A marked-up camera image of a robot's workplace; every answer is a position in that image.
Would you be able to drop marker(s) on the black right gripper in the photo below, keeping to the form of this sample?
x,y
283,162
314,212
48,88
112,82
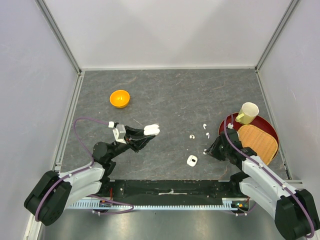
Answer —
x,y
213,148

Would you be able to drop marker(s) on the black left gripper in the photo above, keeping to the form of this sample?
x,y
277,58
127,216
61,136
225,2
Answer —
x,y
136,138

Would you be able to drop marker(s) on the white earbud charging case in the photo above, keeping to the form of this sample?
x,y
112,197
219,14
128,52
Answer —
x,y
153,129

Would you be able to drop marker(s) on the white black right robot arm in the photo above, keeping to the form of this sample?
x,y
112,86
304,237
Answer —
x,y
293,210

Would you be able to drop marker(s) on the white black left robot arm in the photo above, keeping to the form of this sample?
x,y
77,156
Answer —
x,y
54,192

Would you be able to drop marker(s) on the orange plastic bowl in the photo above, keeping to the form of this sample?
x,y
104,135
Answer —
x,y
120,98

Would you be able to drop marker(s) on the pale yellow mug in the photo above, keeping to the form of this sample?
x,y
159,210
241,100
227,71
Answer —
x,y
247,113

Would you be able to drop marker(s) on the woven bamboo basket tray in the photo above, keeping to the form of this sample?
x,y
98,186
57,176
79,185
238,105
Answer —
x,y
265,145

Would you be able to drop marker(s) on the dark red round tray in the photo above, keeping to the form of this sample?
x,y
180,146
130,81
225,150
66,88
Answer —
x,y
262,124

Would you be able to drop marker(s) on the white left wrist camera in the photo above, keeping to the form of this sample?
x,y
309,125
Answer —
x,y
119,133

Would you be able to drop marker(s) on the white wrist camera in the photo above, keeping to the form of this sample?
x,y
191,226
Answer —
x,y
230,126
119,133

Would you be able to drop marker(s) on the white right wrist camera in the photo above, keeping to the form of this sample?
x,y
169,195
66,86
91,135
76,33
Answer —
x,y
230,126

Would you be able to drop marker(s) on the light blue cable duct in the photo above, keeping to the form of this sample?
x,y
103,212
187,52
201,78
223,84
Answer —
x,y
96,204

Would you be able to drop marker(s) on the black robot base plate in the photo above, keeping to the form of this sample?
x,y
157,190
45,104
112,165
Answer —
x,y
169,192

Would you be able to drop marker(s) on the aluminium frame rail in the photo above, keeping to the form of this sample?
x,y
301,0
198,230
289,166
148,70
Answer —
x,y
58,34

